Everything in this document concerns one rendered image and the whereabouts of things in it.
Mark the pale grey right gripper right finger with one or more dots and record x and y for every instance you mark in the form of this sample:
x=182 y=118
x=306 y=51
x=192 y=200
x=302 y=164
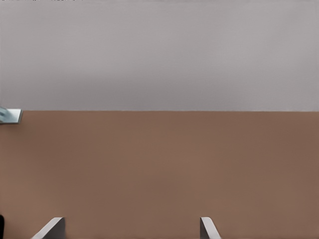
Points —
x=208 y=229

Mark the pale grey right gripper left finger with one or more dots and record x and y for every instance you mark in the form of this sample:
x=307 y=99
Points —
x=53 y=229

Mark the black object at edge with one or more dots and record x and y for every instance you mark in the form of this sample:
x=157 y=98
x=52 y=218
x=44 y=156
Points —
x=1 y=225

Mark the silver frame post foot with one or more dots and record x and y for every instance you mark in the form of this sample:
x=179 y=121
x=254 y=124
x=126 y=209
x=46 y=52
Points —
x=11 y=115

